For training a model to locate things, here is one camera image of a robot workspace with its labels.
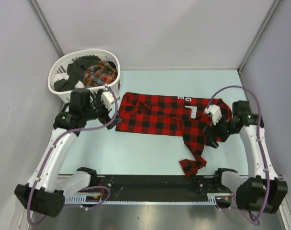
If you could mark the aluminium corner post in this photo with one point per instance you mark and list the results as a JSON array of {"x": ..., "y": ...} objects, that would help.
[
  {"x": 45, "y": 26},
  {"x": 262, "y": 28}
]

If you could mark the red black plaid shirt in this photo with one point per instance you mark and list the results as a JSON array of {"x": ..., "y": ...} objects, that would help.
[{"x": 171, "y": 116}]

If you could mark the white cable duct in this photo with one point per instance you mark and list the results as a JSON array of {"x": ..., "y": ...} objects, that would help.
[{"x": 177, "y": 198}]

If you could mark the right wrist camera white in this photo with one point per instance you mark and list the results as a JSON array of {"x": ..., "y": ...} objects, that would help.
[{"x": 214, "y": 112}]

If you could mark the white garment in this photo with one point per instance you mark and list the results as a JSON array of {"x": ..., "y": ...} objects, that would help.
[{"x": 60, "y": 77}]

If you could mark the right aluminium corner post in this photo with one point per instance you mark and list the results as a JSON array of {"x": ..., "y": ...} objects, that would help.
[{"x": 262, "y": 28}]

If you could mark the white laundry basket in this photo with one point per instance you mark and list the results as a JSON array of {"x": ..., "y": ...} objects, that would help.
[{"x": 60, "y": 67}]

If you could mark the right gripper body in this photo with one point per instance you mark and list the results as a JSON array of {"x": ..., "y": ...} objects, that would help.
[{"x": 223, "y": 130}]

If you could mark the dark grey garment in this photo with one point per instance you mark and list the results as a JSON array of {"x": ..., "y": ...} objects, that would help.
[{"x": 75, "y": 72}]

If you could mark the left aluminium corner post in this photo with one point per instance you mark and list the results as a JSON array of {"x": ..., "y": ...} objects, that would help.
[{"x": 45, "y": 26}]

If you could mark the multicolour plaid shirt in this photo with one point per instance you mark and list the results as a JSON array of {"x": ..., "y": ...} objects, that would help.
[{"x": 105, "y": 72}]

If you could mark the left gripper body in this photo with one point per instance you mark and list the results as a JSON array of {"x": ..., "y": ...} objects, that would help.
[{"x": 101, "y": 112}]

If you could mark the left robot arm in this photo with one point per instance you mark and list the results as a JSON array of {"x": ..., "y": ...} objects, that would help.
[{"x": 43, "y": 193}]

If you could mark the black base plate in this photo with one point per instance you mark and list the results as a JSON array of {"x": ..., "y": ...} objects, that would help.
[{"x": 161, "y": 184}]

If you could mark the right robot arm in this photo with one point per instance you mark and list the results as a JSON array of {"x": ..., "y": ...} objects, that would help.
[{"x": 262, "y": 190}]

